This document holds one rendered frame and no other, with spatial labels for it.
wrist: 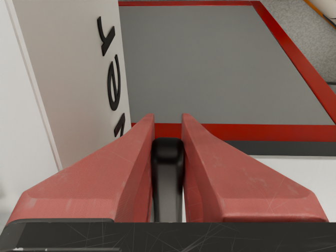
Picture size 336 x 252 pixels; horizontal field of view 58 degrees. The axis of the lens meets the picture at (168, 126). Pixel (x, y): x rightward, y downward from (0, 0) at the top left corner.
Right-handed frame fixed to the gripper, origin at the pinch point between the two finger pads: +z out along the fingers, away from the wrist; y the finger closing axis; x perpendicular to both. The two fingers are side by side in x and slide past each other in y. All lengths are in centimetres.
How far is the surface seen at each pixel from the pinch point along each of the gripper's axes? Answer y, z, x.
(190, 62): -3.8, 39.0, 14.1
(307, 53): -47, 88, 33
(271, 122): -12.8, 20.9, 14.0
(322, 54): -52, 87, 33
